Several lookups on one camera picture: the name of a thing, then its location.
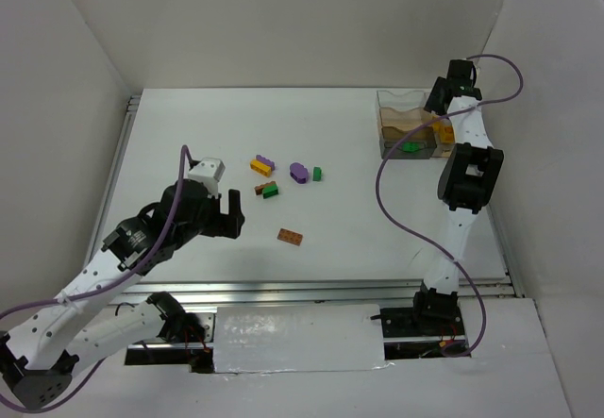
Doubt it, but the green rounded lego brick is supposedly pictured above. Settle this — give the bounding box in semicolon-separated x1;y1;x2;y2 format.
401;142;423;153

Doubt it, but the white foil cover panel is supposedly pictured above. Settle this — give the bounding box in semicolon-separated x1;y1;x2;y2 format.
213;304;385;374

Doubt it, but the purple lego plate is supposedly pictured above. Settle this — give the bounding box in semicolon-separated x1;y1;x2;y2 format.
255;155;276;171

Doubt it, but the small green lego brick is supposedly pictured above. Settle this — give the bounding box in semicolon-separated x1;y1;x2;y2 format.
312;166;322;182

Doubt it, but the clear narrow sorting bin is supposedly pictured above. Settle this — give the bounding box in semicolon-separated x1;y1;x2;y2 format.
424;92;456;159

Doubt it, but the aluminium table edge rail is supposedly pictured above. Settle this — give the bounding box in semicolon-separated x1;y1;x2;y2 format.
120;279;526;307

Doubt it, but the orange-brown lego plate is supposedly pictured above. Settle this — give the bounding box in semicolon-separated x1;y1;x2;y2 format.
277;228;303;246

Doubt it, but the yellow butterfly lego brick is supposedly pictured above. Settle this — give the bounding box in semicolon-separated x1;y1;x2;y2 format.
439;125;455;144

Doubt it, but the brown lego plate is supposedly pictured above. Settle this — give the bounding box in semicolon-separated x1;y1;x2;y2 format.
254;181;276;195

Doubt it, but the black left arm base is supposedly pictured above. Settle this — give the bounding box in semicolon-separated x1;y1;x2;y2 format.
125;313;216;374

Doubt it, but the purple rounded lego brick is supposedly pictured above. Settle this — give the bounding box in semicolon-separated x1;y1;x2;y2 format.
289;162;310;184

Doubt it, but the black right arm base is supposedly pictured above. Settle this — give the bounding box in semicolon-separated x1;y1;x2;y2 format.
370;307;465;341

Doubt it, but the clear stepped sorting container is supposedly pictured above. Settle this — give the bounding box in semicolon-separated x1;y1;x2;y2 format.
376;89;436;159

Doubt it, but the yellow striped lego brick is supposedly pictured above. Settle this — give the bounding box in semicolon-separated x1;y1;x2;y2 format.
431;120;444;133

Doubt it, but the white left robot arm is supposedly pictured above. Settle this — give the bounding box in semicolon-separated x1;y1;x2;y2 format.
1;179;244;413

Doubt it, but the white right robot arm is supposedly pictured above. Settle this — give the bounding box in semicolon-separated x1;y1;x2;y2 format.
413;59;504;323

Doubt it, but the green curved lego brick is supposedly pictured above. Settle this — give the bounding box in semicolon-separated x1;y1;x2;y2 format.
261;182;279;199

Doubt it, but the yellow rectangular lego brick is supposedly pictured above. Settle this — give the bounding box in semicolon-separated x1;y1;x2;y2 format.
250;159;273;177

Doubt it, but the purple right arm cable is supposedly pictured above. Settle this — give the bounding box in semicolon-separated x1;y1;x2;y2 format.
375;53;525;359

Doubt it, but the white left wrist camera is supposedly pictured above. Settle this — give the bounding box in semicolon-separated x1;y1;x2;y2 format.
187;158;226;197

